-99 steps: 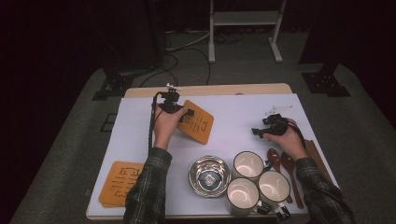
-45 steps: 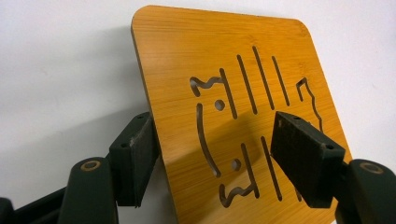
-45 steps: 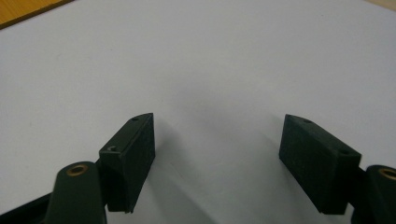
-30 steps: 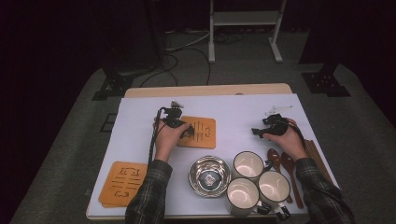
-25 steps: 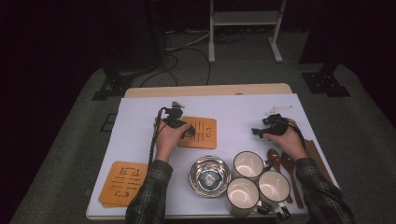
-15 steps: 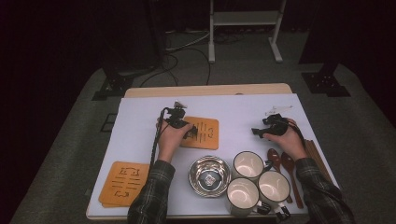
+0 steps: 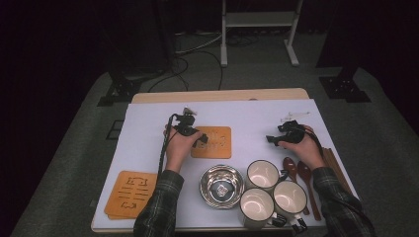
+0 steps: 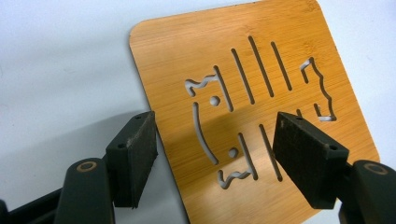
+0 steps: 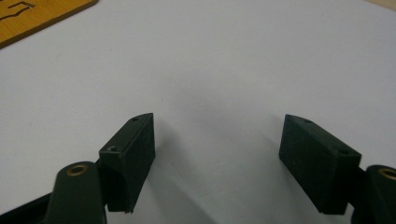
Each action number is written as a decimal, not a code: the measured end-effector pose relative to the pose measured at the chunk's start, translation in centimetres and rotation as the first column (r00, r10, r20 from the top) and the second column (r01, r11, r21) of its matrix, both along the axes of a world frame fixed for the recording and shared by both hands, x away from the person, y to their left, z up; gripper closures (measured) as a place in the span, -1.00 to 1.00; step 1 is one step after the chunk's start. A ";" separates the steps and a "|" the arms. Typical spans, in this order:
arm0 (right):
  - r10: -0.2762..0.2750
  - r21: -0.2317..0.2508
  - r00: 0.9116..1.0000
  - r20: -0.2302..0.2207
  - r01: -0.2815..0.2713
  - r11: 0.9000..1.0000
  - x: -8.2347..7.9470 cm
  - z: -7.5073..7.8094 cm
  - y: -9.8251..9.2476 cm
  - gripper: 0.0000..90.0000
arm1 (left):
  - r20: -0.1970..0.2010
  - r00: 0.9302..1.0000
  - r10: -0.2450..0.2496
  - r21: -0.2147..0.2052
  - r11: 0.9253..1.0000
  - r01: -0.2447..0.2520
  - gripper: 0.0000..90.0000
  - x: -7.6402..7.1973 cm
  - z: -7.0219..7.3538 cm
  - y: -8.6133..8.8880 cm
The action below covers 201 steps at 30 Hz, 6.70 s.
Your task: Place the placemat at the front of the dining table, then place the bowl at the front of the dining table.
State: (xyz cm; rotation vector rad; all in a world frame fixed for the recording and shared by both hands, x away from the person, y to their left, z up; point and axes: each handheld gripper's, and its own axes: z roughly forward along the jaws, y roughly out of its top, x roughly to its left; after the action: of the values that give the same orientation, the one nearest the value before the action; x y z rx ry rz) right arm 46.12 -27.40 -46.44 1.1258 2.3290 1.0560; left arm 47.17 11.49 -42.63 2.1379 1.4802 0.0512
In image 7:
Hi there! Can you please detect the hand-held gripper black cable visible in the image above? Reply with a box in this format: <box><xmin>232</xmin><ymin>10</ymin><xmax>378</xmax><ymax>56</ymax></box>
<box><xmin>304</xmin><ymin>127</ymin><xmax>325</xmax><ymax>156</ymax></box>
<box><xmin>157</xmin><ymin>113</ymin><xmax>179</xmax><ymax>179</ymax></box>

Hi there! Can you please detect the white floor cable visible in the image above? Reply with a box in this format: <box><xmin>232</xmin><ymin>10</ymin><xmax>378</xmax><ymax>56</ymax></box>
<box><xmin>174</xmin><ymin>31</ymin><xmax>225</xmax><ymax>55</ymax></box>

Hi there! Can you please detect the shiny steel bowl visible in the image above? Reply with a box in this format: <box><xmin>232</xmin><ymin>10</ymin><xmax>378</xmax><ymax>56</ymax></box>
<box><xmin>199</xmin><ymin>164</ymin><xmax>246</xmax><ymax>210</ymax></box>

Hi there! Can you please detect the white cup with black rim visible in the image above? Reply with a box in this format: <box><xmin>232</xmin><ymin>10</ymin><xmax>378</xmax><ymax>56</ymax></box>
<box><xmin>272</xmin><ymin>180</ymin><xmax>309</xmax><ymax>235</ymax></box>
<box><xmin>239</xmin><ymin>187</ymin><xmax>288</xmax><ymax>231</ymax></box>
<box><xmin>246</xmin><ymin>159</ymin><xmax>291</xmax><ymax>194</ymax></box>

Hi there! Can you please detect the person's right hand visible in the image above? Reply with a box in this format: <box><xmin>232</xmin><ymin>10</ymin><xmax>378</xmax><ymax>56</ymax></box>
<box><xmin>279</xmin><ymin>124</ymin><xmax>327</xmax><ymax>171</ymax></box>

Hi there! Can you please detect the left hand-held gripper black cable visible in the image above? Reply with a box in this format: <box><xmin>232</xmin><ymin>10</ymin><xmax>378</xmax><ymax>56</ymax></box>
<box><xmin>157</xmin><ymin>113</ymin><xmax>179</xmax><ymax>179</ymax></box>

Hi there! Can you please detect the brown wooden spoon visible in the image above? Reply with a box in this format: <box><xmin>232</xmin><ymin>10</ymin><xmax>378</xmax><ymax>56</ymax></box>
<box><xmin>296</xmin><ymin>160</ymin><xmax>322</xmax><ymax>221</ymax></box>
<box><xmin>282</xmin><ymin>156</ymin><xmax>310</xmax><ymax>216</ymax></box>

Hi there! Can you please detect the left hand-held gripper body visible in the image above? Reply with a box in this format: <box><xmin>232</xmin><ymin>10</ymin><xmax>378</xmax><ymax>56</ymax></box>
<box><xmin>172</xmin><ymin>107</ymin><xmax>203</xmax><ymax>137</ymax></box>

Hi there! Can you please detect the right hand-held gripper black cable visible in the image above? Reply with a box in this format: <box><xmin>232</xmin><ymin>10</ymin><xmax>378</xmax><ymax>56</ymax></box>
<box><xmin>304</xmin><ymin>127</ymin><xmax>325</xmax><ymax>156</ymax></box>

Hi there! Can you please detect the wooden coaster with cut-outs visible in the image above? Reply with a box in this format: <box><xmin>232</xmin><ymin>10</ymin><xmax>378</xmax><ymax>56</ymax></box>
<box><xmin>107</xmin><ymin>212</ymin><xmax>156</xmax><ymax>221</ymax></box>
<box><xmin>191</xmin><ymin>125</ymin><xmax>232</xmax><ymax>160</ymax></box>
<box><xmin>104</xmin><ymin>170</ymin><xmax>158</xmax><ymax>218</ymax></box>

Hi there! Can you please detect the black floor cable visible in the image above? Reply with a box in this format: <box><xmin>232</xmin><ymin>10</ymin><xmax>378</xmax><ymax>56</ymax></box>
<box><xmin>147</xmin><ymin>56</ymin><xmax>191</xmax><ymax>93</ymax></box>
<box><xmin>194</xmin><ymin>50</ymin><xmax>225</xmax><ymax>92</ymax></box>

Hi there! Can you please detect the person's left hand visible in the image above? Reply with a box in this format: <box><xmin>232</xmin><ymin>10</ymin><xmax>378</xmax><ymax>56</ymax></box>
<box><xmin>163</xmin><ymin>126</ymin><xmax>204</xmax><ymax>174</ymax></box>

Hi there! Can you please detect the black stand base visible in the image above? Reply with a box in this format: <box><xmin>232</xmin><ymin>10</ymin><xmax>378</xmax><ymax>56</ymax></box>
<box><xmin>315</xmin><ymin>0</ymin><xmax>373</xmax><ymax>104</ymax></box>
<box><xmin>97</xmin><ymin>70</ymin><xmax>142</xmax><ymax>107</ymax></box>

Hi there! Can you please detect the white metal stand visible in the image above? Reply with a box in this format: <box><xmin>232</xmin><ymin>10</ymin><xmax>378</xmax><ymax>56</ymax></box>
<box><xmin>219</xmin><ymin>0</ymin><xmax>304</xmax><ymax>68</ymax></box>

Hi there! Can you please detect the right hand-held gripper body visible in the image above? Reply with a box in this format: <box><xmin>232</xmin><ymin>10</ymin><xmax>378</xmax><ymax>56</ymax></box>
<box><xmin>278</xmin><ymin>111</ymin><xmax>311</xmax><ymax>144</ymax></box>

